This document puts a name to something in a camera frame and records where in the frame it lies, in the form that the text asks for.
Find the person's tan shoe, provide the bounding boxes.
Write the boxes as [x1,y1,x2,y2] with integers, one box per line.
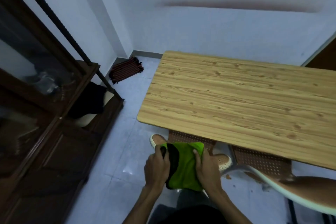
[149,134,169,150]
[213,153,233,171]

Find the person's left forearm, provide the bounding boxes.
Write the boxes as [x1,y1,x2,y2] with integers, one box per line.
[122,185,165,224]

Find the person's tan right shoe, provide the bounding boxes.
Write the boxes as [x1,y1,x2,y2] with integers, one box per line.
[213,153,233,171]

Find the green and black cloth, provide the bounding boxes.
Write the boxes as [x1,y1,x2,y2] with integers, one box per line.
[160,142,205,192]

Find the person's dark trousers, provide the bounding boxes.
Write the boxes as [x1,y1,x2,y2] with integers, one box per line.
[148,189,229,224]

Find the dark wooden glass cabinet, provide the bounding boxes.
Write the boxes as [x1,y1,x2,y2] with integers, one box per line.
[0,0,125,224]

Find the person's right forearm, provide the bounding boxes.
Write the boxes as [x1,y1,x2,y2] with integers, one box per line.
[206,188,253,224]

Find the person's right hand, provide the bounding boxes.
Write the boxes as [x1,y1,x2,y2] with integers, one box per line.
[193,148,224,193]

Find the black twisted metal rod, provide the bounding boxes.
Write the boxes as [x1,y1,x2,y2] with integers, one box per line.
[10,0,124,101]

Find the person's left hand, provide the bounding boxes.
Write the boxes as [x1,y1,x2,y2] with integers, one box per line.
[144,145,171,191]

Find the brown chair with white rim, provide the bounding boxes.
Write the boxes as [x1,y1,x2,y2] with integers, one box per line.
[220,146,336,224]

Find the clear glassware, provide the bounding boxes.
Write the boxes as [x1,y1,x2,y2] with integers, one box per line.
[26,71,75,102]

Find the person's tan left shoe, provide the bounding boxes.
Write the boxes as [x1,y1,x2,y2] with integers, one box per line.
[149,134,169,150]

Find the red black striped folded mat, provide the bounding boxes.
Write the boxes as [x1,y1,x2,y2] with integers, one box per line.
[109,57,144,85]

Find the brown perforated chair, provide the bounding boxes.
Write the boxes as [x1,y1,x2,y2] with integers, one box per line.
[168,130,217,155]

